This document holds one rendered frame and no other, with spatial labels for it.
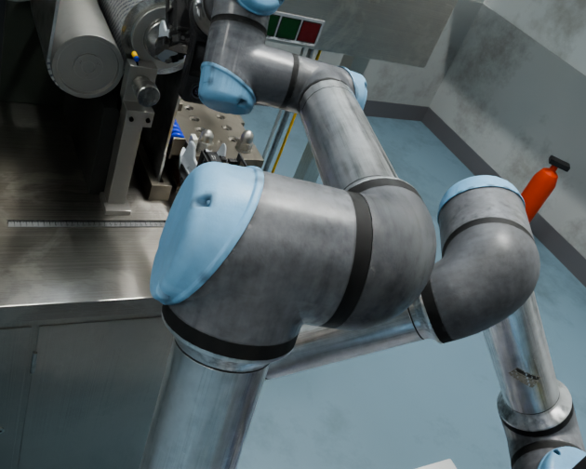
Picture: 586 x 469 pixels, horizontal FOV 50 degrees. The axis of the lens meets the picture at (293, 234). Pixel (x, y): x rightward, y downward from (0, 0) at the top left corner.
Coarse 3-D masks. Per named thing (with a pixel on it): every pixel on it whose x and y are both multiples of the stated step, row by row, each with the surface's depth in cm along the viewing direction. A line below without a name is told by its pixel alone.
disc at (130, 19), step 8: (144, 0) 105; (152, 0) 105; (160, 0) 106; (136, 8) 105; (144, 8) 106; (128, 16) 106; (136, 16) 106; (128, 24) 107; (128, 32) 107; (128, 40) 108; (128, 48) 109; (128, 56) 110; (160, 72) 115; (168, 72) 115
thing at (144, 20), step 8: (152, 8) 106; (160, 8) 106; (144, 16) 106; (152, 16) 106; (160, 16) 107; (136, 24) 106; (144, 24) 107; (136, 32) 107; (144, 32) 108; (136, 40) 108; (136, 48) 109; (144, 48) 109; (144, 56) 110; (160, 64) 113; (168, 64) 113; (176, 64) 114
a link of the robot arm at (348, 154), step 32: (320, 64) 83; (288, 96) 82; (320, 96) 77; (352, 96) 78; (320, 128) 72; (352, 128) 68; (320, 160) 69; (352, 160) 63; (384, 160) 64; (384, 192) 56; (416, 192) 59; (384, 224) 49; (416, 224) 52; (384, 256) 48; (416, 256) 50; (384, 288) 48; (416, 288) 51; (352, 320) 50; (384, 320) 51
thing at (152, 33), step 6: (162, 18) 107; (150, 24) 107; (156, 24) 106; (150, 30) 107; (156, 30) 107; (144, 36) 108; (150, 36) 107; (156, 36) 108; (144, 42) 108; (150, 42) 108; (150, 48) 109; (150, 54) 110
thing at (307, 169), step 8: (344, 56) 196; (352, 56) 192; (344, 64) 196; (352, 64) 193; (360, 64) 194; (360, 72) 196; (304, 152) 216; (312, 152) 212; (304, 160) 216; (312, 160) 213; (304, 168) 216; (312, 168) 216; (296, 176) 221; (304, 176) 217; (312, 176) 218
